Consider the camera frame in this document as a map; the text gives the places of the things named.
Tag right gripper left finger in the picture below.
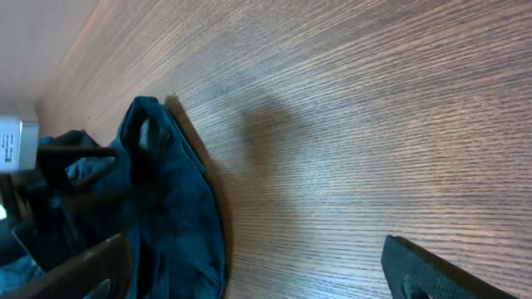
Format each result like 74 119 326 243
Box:
1 233 133 299

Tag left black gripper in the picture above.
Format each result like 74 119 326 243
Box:
1 145 116 270

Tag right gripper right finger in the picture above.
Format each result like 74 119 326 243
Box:
381 235 515 299

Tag dark blue shorts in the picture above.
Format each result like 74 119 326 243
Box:
0 96 228 299

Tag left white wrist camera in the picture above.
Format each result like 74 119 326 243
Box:
1 115 39 174

